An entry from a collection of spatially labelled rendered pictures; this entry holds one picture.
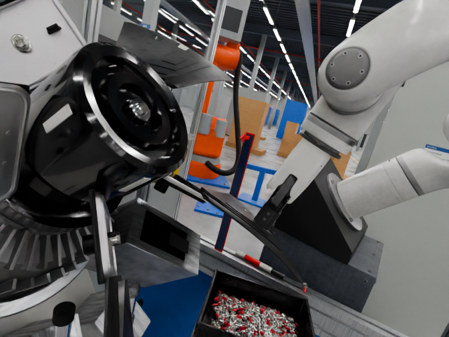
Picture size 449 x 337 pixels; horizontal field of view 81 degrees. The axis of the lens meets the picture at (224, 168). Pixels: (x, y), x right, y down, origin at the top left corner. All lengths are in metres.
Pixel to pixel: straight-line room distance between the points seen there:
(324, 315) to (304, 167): 0.43
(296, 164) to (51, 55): 0.32
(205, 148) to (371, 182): 3.48
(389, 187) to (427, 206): 1.35
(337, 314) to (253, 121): 7.73
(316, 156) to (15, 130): 0.34
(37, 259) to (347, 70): 0.38
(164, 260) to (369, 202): 0.60
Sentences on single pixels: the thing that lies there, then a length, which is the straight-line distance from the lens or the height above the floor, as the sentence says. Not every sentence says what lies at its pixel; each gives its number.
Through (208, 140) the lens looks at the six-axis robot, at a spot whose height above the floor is 0.64.
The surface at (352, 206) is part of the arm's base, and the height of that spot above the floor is 1.06.
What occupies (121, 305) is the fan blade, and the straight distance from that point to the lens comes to 0.21.
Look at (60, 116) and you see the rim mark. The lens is 0.21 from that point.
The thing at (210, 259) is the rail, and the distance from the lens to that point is 0.77.
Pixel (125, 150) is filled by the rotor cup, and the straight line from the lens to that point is 0.19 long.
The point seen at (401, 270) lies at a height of 0.46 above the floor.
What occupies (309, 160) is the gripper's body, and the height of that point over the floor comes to 1.20.
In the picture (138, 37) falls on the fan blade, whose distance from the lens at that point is 0.54.
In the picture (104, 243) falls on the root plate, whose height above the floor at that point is 1.13.
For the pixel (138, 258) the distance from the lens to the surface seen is 0.42.
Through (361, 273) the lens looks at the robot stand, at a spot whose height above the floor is 0.92.
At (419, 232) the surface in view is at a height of 0.76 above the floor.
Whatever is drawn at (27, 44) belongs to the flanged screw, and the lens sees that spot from 0.29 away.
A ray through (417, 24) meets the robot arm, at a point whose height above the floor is 1.36.
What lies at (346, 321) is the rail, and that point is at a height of 0.85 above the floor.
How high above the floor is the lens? 1.24
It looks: 13 degrees down
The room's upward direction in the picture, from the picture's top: 15 degrees clockwise
